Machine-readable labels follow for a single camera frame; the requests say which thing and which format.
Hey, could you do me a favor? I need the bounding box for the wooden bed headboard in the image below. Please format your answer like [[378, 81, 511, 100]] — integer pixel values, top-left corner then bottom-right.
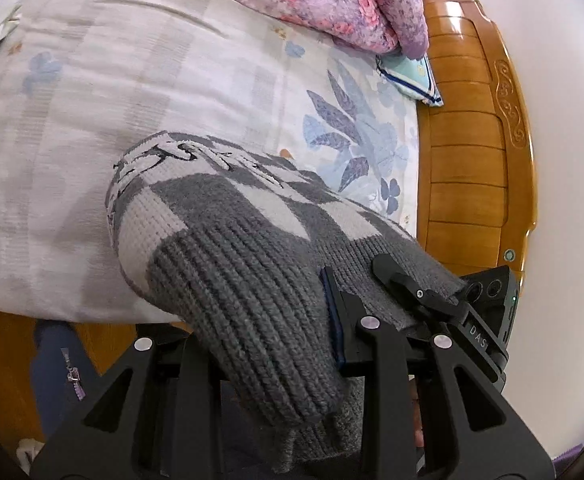
[[414, 0, 543, 302]]

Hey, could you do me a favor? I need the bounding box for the grey white checkered sweater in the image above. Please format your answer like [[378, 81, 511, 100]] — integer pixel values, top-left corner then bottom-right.
[[104, 131, 465, 477]]

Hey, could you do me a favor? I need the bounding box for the person's navy zippered jacket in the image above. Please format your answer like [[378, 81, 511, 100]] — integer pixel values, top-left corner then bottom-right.
[[29, 320, 104, 443]]

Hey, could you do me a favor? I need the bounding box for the white slipper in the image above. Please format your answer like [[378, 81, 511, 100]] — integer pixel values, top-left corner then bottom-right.
[[16, 439, 49, 477]]

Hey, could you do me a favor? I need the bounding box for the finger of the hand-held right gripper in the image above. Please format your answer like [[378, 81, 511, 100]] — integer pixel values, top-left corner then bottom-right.
[[372, 254, 466, 322]]

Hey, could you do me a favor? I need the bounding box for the pale floral bed sheet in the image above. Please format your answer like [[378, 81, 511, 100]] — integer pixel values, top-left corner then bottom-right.
[[0, 0, 423, 324]]

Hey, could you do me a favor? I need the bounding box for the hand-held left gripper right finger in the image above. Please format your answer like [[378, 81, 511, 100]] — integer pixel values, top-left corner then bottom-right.
[[321, 266, 557, 480]]

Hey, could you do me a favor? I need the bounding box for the pink purple floral quilt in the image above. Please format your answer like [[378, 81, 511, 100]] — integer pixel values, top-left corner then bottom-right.
[[207, 0, 431, 59]]

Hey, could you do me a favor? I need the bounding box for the small teal pillow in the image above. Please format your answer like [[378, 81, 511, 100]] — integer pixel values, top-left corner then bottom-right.
[[376, 52, 444, 107]]

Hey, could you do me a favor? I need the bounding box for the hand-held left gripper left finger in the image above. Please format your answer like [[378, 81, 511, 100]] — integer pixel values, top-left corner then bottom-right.
[[31, 330, 233, 480]]

